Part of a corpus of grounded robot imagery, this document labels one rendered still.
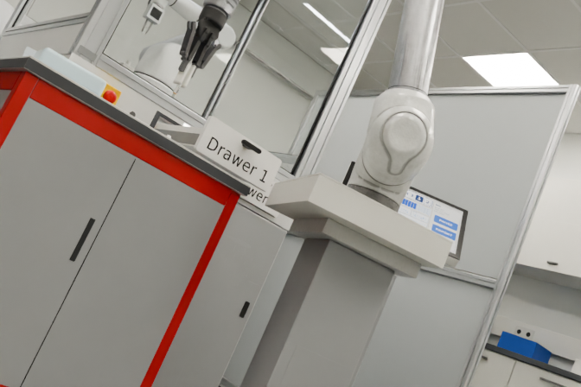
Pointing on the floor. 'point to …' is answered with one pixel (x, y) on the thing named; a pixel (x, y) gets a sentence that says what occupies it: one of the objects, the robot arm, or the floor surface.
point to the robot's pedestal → (325, 307)
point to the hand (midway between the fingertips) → (184, 74)
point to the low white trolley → (96, 234)
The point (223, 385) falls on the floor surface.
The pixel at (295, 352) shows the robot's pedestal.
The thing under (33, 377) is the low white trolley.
